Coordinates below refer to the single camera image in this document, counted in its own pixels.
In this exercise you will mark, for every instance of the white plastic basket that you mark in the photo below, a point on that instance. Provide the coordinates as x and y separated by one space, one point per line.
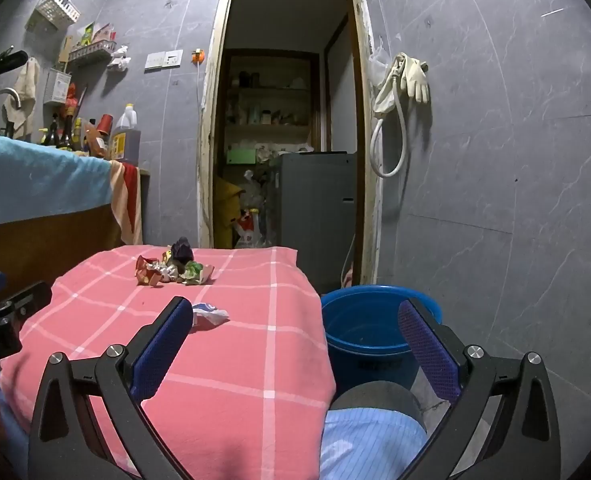
52 10

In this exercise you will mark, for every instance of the cream rubber glove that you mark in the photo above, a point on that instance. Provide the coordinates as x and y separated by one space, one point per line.
388 92
418 82

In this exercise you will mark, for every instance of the wooden door frame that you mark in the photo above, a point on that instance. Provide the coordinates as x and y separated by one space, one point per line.
208 160

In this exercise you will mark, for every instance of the large oil bottle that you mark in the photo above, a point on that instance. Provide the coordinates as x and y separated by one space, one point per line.
127 140

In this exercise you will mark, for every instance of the dark glass bottle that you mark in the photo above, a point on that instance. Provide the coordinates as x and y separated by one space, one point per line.
66 137
54 135

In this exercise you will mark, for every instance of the blue towel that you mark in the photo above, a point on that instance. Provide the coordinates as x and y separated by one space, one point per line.
40 180

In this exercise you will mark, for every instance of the beige hanging cloth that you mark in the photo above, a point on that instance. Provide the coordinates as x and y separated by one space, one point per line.
22 95

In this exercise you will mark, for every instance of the orange striped towel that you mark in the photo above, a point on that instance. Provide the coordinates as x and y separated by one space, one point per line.
128 200

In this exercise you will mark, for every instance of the brown wooden cabinet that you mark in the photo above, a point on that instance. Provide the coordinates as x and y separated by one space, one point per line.
40 245

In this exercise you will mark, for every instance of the white hanging rag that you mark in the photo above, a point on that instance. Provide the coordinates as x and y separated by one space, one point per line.
119 57

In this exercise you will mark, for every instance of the wooden storage shelf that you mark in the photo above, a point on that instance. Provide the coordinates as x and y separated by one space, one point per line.
270 92

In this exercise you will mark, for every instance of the blue plastic bucket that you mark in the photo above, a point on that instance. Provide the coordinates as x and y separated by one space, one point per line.
370 332

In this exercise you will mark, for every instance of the yellow bag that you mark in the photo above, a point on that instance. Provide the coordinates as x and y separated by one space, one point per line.
228 205

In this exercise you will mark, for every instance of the red hanging utensil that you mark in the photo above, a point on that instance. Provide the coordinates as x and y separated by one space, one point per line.
70 102

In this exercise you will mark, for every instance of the orange wall hook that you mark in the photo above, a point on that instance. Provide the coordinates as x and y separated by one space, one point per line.
198 56

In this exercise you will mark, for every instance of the red snack wrapper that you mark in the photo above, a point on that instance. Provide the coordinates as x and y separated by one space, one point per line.
148 270

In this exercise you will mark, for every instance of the person's grey trouser leg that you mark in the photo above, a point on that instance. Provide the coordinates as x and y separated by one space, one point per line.
375 400

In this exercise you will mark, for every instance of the white paper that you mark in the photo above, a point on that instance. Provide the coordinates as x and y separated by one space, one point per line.
168 271

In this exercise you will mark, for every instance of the purple snack wrapper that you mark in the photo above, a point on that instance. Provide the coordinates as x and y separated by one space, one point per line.
181 250

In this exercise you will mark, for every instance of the pink checked cloth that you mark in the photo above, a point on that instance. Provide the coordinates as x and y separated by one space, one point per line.
225 360

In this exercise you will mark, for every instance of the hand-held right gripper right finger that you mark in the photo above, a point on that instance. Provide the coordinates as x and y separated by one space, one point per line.
428 350

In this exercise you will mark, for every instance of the white blue wrapper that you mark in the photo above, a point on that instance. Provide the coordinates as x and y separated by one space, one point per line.
209 316

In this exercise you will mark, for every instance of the clear plastic bag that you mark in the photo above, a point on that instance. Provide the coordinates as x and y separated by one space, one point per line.
377 62

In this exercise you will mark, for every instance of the wall shelf with packets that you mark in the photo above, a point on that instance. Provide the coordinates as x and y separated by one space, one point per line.
92 50

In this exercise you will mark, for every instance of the yellow green snack wrapper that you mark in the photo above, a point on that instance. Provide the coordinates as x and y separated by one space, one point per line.
195 272

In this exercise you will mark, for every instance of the green box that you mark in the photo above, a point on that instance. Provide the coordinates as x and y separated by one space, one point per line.
241 156

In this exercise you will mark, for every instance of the grey washing machine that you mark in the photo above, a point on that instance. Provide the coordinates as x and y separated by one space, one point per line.
315 220

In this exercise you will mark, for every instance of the grey metal holder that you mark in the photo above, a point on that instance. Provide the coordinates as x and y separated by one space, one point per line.
57 87

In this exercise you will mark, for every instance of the red white plastic bag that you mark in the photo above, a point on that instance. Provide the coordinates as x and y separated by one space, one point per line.
249 235

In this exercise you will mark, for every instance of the red cup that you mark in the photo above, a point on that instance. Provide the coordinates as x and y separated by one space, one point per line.
105 124

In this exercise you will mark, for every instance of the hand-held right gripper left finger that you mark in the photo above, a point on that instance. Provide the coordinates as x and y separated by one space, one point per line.
160 350

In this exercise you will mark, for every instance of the blue striped coat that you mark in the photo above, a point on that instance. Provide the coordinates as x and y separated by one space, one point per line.
370 445

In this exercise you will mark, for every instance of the white switch panel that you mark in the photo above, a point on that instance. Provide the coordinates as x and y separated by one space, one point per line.
164 59

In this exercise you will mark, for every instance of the yellow bottle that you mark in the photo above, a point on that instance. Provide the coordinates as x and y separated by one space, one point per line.
78 135

